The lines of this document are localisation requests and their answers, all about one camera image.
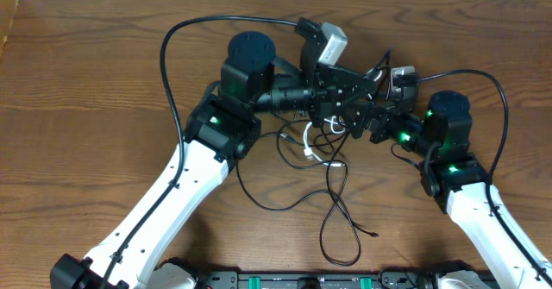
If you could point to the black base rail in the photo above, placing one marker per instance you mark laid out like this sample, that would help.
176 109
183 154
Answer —
175 273

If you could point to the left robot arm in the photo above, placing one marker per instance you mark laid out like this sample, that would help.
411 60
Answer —
218 133

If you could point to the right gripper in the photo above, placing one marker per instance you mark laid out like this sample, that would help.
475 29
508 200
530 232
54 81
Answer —
383 113

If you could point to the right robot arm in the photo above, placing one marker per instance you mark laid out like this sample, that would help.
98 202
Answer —
451 174

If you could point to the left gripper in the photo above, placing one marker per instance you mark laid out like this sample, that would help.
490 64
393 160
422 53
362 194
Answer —
325 97

